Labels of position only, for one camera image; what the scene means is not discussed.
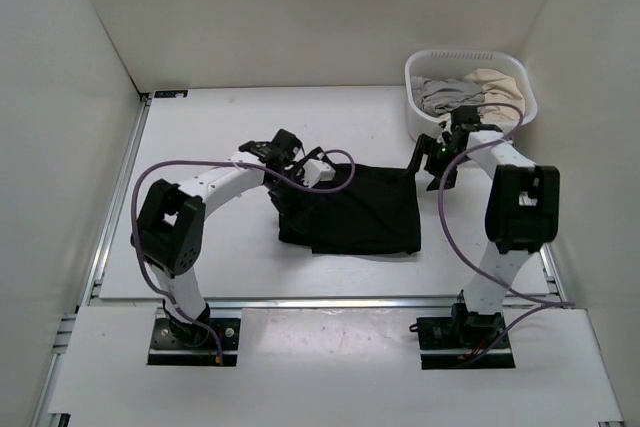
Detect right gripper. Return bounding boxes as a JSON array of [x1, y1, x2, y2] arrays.
[[402, 134, 470, 192]]

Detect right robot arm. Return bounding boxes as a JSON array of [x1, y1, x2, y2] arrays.
[[424, 104, 561, 347]]

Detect white plastic laundry basket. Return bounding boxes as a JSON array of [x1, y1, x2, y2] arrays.
[[404, 50, 538, 139]]

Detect purple cable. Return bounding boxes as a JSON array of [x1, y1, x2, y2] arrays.
[[437, 102, 576, 348], [130, 149, 357, 361]]

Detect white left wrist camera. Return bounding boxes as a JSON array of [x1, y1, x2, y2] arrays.
[[303, 159, 335, 187]]

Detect small dark label sticker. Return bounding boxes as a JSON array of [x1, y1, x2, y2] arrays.
[[154, 90, 188, 99]]

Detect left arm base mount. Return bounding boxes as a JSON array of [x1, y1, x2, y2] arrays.
[[147, 310, 241, 367]]

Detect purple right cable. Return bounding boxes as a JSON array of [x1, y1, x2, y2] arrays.
[[437, 102, 576, 348]]

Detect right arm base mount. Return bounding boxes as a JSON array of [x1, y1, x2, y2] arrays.
[[409, 301, 516, 370]]

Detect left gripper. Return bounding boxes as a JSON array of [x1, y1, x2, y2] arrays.
[[263, 164, 322, 232]]

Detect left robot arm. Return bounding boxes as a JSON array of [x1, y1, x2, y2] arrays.
[[130, 129, 324, 347]]

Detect beige garment in basket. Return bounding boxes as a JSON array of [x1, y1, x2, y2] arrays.
[[463, 68, 526, 124]]

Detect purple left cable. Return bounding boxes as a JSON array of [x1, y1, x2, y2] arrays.
[[130, 149, 357, 361]]

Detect black trousers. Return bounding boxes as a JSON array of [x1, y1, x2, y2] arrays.
[[278, 164, 421, 255]]

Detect grey garment in basket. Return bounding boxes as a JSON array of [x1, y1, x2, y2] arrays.
[[410, 77, 484, 117]]

